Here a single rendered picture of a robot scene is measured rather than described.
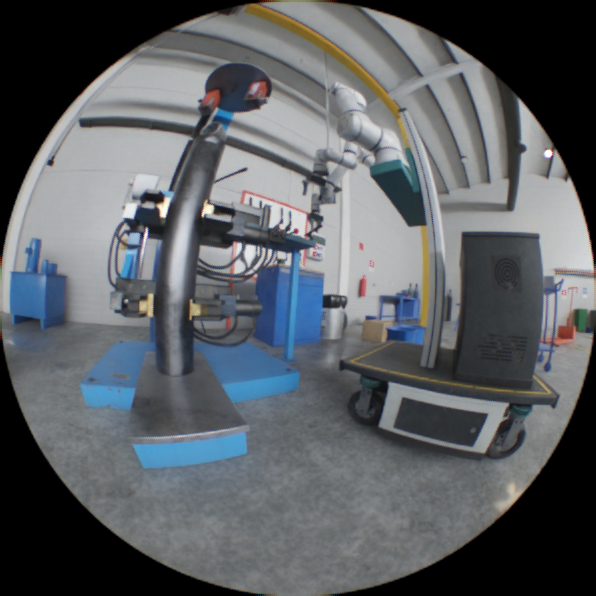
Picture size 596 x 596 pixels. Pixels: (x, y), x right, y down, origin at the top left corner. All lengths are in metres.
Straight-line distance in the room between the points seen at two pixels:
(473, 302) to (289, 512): 0.84
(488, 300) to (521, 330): 0.17
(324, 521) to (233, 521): 0.23
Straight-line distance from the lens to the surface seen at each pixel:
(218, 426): 0.66
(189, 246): 0.96
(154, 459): 0.73
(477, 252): 0.77
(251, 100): 1.61
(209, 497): 0.66
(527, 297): 0.80
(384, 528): 0.65
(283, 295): 2.17
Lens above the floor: 0.56
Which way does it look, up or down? level
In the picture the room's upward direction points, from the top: 4 degrees clockwise
